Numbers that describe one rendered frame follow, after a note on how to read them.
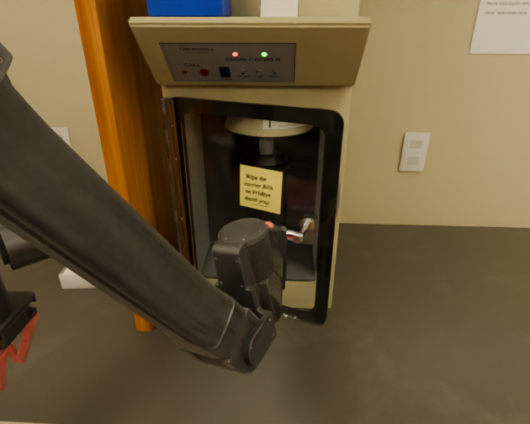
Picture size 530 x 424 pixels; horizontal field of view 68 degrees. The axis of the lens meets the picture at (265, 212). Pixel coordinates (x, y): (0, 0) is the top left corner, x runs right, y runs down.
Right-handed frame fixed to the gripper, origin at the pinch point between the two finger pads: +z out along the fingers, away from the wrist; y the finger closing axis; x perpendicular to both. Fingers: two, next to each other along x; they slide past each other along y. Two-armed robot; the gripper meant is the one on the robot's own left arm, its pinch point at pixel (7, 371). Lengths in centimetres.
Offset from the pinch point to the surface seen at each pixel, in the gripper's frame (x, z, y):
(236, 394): -28.2, 15.7, 10.5
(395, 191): -69, 6, 77
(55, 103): 31, -19, 76
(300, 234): -38.2, -11.0, 18.7
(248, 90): -29, -30, 33
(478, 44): -83, -35, 76
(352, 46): -45, -38, 25
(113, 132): -8.7, -25.2, 24.3
